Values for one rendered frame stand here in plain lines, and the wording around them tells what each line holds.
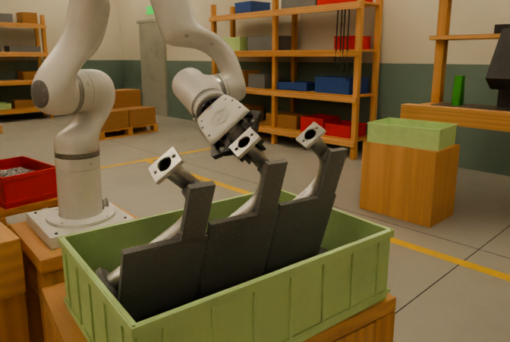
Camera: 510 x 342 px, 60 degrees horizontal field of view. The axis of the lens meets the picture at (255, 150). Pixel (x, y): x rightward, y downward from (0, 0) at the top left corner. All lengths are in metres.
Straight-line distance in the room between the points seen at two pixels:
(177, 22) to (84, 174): 0.52
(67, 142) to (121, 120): 6.54
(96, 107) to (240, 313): 0.75
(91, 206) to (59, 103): 0.31
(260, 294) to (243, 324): 0.06
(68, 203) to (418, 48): 5.29
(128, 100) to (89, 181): 7.06
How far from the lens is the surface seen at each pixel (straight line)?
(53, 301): 1.17
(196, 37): 1.03
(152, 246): 0.77
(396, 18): 6.29
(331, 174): 0.96
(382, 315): 1.12
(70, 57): 1.23
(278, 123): 6.87
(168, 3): 1.03
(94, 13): 1.22
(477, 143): 5.87
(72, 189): 1.32
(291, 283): 0.86
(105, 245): 1.09
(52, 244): 1.28
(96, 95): 1.30
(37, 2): 11.36
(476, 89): 5.83
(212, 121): 0.90
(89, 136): 1.30
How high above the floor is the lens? 1.34
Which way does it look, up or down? 12 degrees down
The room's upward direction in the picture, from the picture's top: straight up
